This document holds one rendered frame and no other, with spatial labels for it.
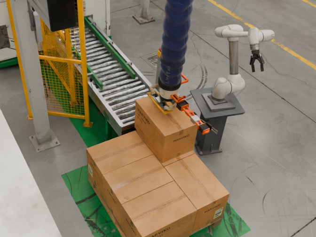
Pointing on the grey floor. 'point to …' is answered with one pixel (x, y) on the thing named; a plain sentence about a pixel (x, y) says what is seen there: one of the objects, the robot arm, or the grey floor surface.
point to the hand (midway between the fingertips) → (257, 70)
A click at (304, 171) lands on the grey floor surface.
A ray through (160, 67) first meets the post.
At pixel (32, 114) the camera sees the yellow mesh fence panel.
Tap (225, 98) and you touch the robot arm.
